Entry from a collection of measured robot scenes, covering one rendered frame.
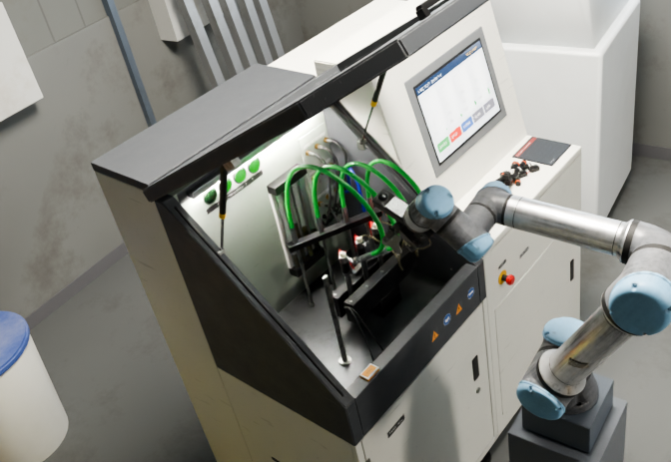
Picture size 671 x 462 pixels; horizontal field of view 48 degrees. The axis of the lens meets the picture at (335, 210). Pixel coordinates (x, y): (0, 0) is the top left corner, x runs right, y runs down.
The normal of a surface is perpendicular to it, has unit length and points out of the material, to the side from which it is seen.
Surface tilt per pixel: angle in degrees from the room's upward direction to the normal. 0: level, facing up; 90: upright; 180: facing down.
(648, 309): 83
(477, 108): 76
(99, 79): 90
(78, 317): 0
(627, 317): 83
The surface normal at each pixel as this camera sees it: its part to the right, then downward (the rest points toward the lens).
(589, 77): -0.52, 0.55
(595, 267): -0.18, -0.81
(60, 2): 0.81, 0.21
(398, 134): 0.69, 0.05
